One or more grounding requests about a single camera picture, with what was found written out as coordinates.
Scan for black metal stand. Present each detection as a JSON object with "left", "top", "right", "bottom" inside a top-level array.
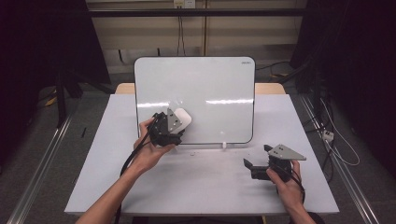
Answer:
[{"left": 54, "top": 69, "right": 83, "bottom": 129}]

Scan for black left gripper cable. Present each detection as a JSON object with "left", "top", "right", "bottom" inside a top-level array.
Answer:
[{"left": 113, "top": 132, "right": 151, "bottom": 224}]

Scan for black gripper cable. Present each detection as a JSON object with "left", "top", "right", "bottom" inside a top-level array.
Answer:
[
  {"left": 113, "top": 132, "right": 151, "bottom": 224},
  {"left": 290, "top": 172, "right": 306, "bottom": 203}
]

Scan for black horizontal bar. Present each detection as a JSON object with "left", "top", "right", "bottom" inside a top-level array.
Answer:
[{"left": 88, "top": 7, "right": 308, "bottom": 18}]

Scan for aluminium floor rail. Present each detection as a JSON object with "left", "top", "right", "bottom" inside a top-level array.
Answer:
[
  {"left": 298, "top": 93, "right": 381, "bottom": 224},
  {"left": 6, "top": 113, "right": 78, "bottom": 224}
]

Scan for wooden table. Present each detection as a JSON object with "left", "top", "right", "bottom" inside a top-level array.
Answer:
[{"left": 114, "top": 82, "right": 287, "bottom": 95}]

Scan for white whiteboard eraser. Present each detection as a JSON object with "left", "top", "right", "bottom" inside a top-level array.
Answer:
[{"left": 173, "top": 107, "right": 192, "bottom": 133}]

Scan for person's left hand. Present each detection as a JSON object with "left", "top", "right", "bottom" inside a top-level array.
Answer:
[{"left": 130, "top": 118, "right": 177, "bottom": 175}]

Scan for white wall outlet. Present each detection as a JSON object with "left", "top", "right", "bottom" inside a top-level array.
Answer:
[{"left": 173, "top": 0, "right": 197, "bottom": 9}]

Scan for black hanging cables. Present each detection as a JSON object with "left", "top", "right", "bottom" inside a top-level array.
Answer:
[{"left": 177, "top": 15, "right": 187, "bottom": 57}]

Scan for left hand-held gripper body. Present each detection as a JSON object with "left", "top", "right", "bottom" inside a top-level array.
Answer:
[{"left": 148, "top": 107, "right": 185, "bottom": 147}]

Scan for white whiteboard black frame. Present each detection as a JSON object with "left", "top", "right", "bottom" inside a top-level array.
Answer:
[{"left": 134, "top": 56, "right": 256, "bottom": 146}]

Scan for black floor cable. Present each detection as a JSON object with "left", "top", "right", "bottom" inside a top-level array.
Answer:
[{"left": 255, "top": 61, "right": 292, "bottom": 72}]

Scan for white floor cable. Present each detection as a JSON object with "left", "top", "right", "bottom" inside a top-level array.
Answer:
[{"left": 319, "top": 97, "right": 361, "bottom": 167}]

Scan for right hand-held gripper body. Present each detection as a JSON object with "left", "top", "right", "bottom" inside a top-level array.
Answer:
[{"left": 250, "top": 144, "right": 307, "bottom": 183}]

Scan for thin vertical pipe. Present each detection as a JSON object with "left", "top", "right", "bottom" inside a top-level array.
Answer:
[{"left": 203, "top": 0, "right": 208, "bottom": 57}]

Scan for black curtain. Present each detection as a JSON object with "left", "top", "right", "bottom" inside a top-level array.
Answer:
[
  {"left": 289, "top": 0, "right": 396, "bottom": 178},
  {"left": 0, "top": 0, "right": 112, "bottom": 162}
]

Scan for person's right hand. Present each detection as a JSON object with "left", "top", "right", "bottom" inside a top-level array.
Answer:
[{"left": 265, "top": 160, "right": 305, "bottom": 213}]

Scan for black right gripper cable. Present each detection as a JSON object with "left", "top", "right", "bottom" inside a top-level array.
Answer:
[{"left": 290, "top": 172, "right": 306, "bottom": 203}]

